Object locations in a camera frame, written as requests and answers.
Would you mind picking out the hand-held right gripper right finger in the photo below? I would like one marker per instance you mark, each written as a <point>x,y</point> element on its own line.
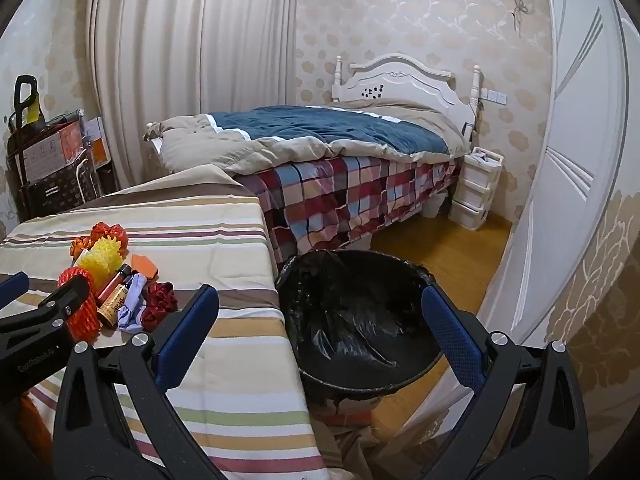
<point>447,325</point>

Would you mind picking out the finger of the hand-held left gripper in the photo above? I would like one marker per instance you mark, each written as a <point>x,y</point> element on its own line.
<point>12,287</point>
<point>70,297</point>

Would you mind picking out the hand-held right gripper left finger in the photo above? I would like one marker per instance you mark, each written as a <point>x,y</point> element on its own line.
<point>192,320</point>

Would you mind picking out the red foam fruit net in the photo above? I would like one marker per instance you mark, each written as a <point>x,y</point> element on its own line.
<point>82,322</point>

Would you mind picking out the red label brown bottle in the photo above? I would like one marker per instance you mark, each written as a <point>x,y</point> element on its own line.
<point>111,285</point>

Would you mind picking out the yellow label brown bottle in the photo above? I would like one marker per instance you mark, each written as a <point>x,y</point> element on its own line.
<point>112,310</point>

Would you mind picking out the yellow foam fruit net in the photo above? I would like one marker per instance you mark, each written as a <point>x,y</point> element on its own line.
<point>102,262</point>

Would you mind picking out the orange wrapper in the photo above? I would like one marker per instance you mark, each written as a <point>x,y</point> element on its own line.
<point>80,246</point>

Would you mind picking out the lavender cloth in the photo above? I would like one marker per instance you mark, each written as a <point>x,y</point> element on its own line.
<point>132,305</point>

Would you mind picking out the orange paper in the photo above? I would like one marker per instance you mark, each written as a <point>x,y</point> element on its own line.
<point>145,266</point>

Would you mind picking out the red plastic bag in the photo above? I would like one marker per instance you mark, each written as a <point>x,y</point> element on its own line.
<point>107,232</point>

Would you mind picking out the black bin with black bag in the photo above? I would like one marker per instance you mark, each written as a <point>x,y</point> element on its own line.
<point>360,320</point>

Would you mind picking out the orange fabric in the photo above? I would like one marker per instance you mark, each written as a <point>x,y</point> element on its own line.
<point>37,425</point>

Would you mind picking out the small white bin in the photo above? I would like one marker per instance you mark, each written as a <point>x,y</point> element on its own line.
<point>432,205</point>

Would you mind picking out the white plastic drawer unit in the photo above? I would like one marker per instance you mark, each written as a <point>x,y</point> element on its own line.
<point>472,195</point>

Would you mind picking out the orange and white box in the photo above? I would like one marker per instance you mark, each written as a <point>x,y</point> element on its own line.
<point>97,140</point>

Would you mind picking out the plaid bed sheet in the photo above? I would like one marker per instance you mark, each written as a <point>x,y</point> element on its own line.
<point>340,195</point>

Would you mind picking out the black hand trolley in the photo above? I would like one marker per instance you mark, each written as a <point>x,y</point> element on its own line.
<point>22,90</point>

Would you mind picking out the white door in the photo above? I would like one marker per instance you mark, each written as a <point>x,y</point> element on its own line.
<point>575,135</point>

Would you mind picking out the blue and beige quilt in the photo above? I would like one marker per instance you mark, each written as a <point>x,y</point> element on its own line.
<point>325,125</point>

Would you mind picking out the cream curtain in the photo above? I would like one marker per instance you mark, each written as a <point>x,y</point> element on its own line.
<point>200,60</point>

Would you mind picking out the white wall switch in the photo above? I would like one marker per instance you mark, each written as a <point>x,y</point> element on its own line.
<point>494,96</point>

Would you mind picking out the white wooden bed frame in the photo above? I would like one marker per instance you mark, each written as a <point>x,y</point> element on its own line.
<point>400,77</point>

